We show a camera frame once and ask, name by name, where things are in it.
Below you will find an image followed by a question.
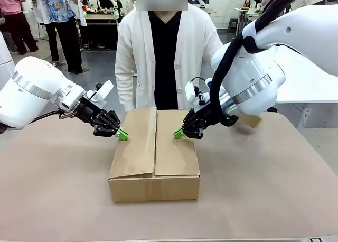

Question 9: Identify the white cylindrical air purifier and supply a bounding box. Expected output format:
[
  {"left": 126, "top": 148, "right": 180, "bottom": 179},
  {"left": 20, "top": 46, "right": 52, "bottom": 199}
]
[{"left": 0, "top": 32, "right": 16, "bottom": 92}]

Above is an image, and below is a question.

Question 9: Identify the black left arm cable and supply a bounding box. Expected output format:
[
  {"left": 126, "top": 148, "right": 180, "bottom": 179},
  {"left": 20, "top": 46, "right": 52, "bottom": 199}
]
[{"left": 31, "top": 108, "right": 80, "bottom": 125}]

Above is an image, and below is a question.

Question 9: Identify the person's right forearm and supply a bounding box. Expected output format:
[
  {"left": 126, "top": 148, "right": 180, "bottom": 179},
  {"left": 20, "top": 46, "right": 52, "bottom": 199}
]
[{"left": 114, "top": 67, "right": 138, "bottom": 113}]

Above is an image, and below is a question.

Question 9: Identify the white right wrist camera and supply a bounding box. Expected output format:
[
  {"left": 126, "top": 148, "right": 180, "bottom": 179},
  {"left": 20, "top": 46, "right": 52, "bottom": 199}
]
[{"left": 184, "top": 77, "right": 212, "bottom": 110}]

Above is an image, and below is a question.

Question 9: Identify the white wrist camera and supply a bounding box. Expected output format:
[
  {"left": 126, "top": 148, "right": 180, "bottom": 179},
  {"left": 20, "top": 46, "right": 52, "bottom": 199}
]
[
  {"left": 88, "top": 80, "right": 115, "bottom": 106},
  {"left": 184, "top": 77, "right": 212, "bottom": 110}
]

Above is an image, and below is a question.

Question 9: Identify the person in white cardigan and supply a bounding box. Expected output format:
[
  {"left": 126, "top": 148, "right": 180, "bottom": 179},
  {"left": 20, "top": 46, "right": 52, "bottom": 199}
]
[{"left": 114, "top": 0, "right": 224, "bottom": 114}]

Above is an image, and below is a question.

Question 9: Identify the table with green items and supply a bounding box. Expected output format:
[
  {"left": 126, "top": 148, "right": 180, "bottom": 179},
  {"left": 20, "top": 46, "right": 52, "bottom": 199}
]
[{"left": 82, "top": 8, "right": 120, "bottom": 51}]

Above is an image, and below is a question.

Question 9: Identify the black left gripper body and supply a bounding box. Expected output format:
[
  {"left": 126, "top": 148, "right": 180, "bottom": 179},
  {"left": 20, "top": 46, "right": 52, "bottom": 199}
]
[{"left": 77, "top": 96, "right": 119, "bottom": 129}]

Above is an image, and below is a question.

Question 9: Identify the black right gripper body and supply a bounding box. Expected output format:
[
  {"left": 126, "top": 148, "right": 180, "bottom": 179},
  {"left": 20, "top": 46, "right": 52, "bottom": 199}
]
[{"left": 194, "top": 104, "right": 224, "bottom": 129}]

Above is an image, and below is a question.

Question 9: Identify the brown cardboard box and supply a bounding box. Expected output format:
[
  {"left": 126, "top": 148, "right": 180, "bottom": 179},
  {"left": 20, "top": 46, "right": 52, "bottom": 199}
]
[{"left": 107, "top": 107, "right": 201, "bottom": 204}]

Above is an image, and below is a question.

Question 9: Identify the black braided cable sleeve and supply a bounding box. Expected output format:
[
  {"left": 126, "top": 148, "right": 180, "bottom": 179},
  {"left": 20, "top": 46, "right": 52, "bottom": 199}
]
[{"left": 210, "top": 0, "right": 319, "bottom": 128}]

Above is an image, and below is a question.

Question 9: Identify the white rounded table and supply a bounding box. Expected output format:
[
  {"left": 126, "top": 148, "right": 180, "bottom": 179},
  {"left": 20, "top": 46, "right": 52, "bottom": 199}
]
[{"left": 273, "top": 64, "right": 338, "bottom": 133}]

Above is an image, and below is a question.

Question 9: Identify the person in blue floral shirt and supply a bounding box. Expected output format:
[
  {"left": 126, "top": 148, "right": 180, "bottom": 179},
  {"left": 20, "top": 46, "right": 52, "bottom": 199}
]
[{"left": 31, "top": 0, "right": 88, "bottom": 75}]

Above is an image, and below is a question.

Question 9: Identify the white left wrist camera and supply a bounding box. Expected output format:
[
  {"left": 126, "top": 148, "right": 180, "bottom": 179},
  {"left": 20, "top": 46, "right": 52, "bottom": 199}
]
[{"left": 88, "top": 80, "right": 115, "bottom": 106}]

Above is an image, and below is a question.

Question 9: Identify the brown packing tape roll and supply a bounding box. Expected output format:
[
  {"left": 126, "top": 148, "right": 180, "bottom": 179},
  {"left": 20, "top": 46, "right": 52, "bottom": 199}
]
[{"left": 244, "top": 115, "right": 262, "bottom": 129}]

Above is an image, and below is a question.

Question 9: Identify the person in pink shirt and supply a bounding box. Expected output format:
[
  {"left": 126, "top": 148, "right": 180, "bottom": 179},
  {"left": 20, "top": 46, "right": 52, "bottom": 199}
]
[{"left": 0, "top": 0, "right": 39, "bottom": 55}]

